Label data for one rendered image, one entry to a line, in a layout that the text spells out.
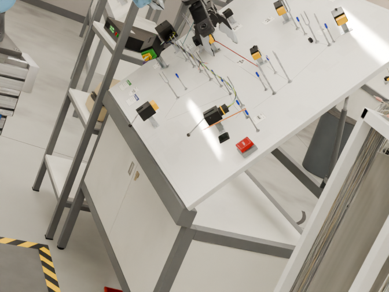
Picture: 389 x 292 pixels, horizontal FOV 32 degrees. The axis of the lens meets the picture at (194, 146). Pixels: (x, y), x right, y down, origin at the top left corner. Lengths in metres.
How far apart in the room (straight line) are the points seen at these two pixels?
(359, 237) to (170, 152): 0.87
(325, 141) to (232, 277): 4.50
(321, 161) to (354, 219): 4.97
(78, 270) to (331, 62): 1.67
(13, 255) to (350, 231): 1.88
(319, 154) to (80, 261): 3.85
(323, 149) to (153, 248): 4.55
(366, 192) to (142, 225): 1.00
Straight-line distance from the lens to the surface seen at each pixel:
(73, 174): 3.47
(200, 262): 2.38
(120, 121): 2.98
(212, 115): 2.42
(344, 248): 1.99
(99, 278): 3.45
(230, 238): 2.37
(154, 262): 2.46
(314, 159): 6.94
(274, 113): 2.40
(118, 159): 3.01
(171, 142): 2.59
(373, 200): 1.95
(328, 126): 6.85
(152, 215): 2.55
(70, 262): 3.50
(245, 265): 2.46
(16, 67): 2.20
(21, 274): 3.27
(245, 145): 2.27
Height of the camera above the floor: 1.67
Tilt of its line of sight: 16 degrees down
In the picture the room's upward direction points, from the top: 23 degrees clockwise
